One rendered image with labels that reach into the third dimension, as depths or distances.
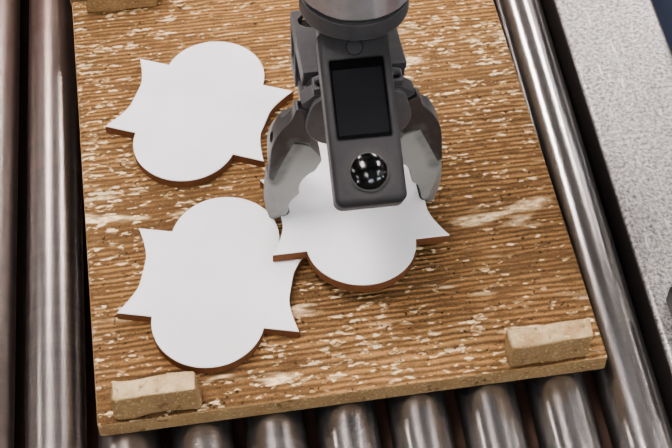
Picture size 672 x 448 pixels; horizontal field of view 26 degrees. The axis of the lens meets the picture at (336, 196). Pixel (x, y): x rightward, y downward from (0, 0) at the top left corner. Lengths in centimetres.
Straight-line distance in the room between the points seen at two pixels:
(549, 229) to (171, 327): 29
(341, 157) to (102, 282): 22
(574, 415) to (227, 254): 27
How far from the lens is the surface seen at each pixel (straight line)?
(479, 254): 106
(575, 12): 127
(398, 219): 106
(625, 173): 115
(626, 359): 104
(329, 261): 103
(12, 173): 117
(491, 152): 112
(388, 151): 92
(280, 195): 103
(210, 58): 118
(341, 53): 93
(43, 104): 119
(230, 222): 107
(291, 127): 98
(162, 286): 104
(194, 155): 111
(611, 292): 107
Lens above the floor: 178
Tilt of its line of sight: 51 degrees down
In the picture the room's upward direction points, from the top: straight up
